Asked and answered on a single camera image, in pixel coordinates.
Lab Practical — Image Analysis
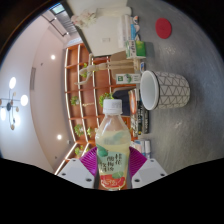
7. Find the multi-bulb ceiling lamp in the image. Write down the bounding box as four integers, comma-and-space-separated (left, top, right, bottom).
0, 76, 30, 131

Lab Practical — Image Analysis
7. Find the dark blue chair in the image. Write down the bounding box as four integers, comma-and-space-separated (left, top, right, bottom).
112, 89, 132, 118

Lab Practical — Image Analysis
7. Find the ceiling air vent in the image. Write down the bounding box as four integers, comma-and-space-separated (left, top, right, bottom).
29, 66, 36, 91

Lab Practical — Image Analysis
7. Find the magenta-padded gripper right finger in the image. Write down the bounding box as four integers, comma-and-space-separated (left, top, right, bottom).
128, 146, 168, 190

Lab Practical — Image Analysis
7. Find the clear bottle with yellow drink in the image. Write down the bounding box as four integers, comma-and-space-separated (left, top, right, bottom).
94, 98, 132, 192

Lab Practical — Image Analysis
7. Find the flat round red coaster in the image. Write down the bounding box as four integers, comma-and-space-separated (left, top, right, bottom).
154, 17, 173, 40

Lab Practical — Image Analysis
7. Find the green and white box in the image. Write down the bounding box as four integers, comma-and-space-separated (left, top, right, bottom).
124, 39, 147, 60

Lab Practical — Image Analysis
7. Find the black track light rail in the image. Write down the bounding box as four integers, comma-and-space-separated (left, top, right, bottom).
41, 9, 68, 38

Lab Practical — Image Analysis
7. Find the grey curtain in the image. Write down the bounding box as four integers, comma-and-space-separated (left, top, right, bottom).
58, 13, 80, 36

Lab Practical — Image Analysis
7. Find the white and green carton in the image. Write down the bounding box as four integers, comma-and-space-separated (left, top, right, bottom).
115, 73, 143, 85

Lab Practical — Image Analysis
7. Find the wooden artist mannequin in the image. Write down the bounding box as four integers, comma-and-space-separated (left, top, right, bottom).
74, 56, 144, 86

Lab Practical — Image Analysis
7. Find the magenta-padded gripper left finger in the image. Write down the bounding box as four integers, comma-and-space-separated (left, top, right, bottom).
57, 146, 99, 190

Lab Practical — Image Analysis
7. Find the white partition with dark top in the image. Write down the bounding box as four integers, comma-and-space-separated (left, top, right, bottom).
64, 0, 134, 58

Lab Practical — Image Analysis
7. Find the stack of white packs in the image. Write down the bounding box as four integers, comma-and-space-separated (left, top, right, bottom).
118, 14, 138, 50

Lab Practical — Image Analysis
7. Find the grey white triangle-patterned cup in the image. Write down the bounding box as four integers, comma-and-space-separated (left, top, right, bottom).
139, 69, 191, 111

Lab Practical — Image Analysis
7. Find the orange wooden shelf unit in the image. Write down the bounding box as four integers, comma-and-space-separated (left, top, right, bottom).
53, 43, 139, 176

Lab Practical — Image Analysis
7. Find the brown chair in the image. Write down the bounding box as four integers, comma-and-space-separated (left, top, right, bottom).
109, 49, 138, 72

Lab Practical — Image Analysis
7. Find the window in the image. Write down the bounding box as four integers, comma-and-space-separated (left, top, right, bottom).
49, 3, 66, 15

